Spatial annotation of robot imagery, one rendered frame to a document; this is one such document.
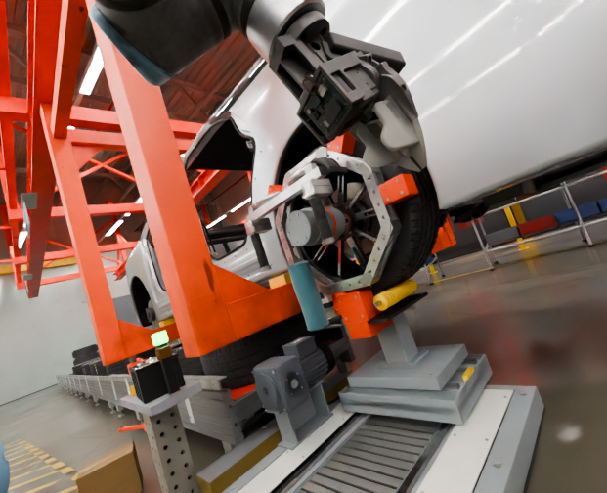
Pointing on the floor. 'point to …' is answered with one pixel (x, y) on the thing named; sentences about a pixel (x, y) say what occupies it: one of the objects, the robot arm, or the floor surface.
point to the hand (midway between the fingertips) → (418, 158)
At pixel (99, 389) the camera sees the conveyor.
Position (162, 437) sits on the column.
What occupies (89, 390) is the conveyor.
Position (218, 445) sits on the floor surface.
